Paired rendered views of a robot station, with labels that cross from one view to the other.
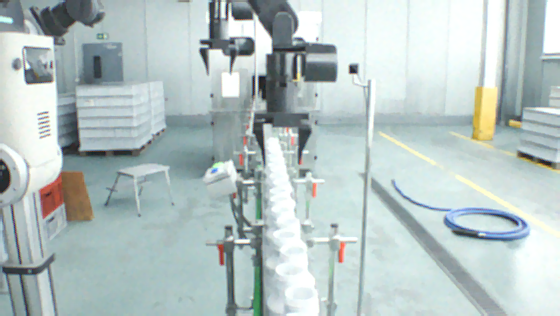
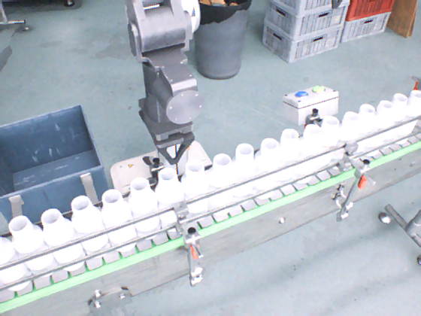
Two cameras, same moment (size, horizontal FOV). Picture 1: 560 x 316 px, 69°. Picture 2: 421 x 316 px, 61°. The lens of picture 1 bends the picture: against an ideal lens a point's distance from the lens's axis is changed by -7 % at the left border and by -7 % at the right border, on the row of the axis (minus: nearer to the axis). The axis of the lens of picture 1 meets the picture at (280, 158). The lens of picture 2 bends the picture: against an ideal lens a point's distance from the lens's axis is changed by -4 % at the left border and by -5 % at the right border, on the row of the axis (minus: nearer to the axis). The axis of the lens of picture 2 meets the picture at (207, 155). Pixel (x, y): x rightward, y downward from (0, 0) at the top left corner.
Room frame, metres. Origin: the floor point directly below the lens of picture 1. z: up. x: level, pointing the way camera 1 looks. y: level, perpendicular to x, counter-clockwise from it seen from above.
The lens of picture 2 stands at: (0.66, -0.48, 1.74)
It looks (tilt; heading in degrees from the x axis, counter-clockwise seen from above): 46 degrees down; 67
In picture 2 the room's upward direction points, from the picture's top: 1 degrees clockwise
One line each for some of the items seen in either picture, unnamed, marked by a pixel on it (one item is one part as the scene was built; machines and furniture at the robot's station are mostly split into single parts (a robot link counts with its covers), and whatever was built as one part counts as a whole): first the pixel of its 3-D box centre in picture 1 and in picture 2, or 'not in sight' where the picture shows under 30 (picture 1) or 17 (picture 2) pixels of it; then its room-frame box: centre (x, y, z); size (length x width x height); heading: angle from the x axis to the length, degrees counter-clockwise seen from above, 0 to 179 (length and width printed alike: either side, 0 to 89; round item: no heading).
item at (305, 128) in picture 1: (291, 139); (170, 141); (0.79, -0.02, 1.28); 0.07 x 0.07 x 0.09; 2
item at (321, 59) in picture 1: (304, 49); (171, 66); (0.80, -0.04, 1.44); 0.12 x 0.09 x 0.12; 93
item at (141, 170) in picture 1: (137, 186); not in sight; (4.30, 1.49, 0.21); 0.61 x 0.47 x 0.41; 56
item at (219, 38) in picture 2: not in sight; (219, 33); (1.79, 1.94, 0.32); 0.45 x 0.45 x 0.64
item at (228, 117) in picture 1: (263, 93); not in sight; (6.24, 0.23, 1.05); 1.60 x 1.40 x 2.10; 3
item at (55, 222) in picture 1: (31, 225); (352, 18); (3.35, 2.16, 0.11); 0.61 x 0.41 x 0.22; 5
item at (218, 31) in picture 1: (218, 33); not in sight; (1.23, 0.17, 1.51); 0.10 x 0.07 x 0.07; 92
